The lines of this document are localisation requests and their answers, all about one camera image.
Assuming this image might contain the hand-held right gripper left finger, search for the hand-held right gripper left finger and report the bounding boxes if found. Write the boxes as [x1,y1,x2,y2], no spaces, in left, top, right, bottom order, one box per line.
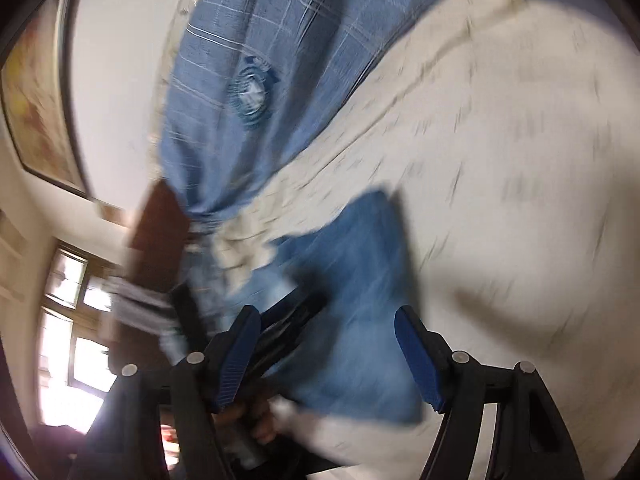
[70,306,262,480]

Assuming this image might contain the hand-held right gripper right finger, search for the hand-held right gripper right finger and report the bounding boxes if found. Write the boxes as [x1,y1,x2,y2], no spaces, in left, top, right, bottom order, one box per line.
[394,306,584,480]

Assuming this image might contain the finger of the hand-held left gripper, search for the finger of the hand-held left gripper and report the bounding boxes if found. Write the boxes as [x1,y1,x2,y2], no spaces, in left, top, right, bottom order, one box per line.
[245,296,326,381]

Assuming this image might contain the faded blue jeans pants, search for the faded blue jeans pants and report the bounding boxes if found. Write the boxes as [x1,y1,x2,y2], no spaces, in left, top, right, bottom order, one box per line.
[180,189,426,423]

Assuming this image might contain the person's left hand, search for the person's left hand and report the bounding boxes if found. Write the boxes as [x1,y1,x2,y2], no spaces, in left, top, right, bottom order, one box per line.
[220,400,281,448]

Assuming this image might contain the grey patterned cloth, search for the grey patterned cloth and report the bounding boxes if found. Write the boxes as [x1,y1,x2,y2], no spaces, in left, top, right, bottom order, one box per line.
[102,275,201,358]

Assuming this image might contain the brown headboard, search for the brown headboard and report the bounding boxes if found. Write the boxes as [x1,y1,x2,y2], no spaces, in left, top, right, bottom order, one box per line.
[107,180,193,376]

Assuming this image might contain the window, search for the window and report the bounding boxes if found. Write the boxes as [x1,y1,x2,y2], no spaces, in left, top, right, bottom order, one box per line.
[37,242,131,431]

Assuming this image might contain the cream leaf-print blanket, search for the cream leaf-print blanket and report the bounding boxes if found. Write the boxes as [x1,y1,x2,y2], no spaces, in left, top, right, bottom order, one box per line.
[210,0,640,480]

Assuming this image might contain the blue plaid quilt with emblem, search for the blue plaid quilt with emblem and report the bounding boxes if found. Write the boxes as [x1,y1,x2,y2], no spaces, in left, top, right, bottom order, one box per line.
[150,0,501,221]

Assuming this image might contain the dark framed wall picture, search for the dark framed wall picture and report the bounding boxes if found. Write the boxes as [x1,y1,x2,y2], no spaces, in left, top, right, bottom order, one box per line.
[0,0,93,198]

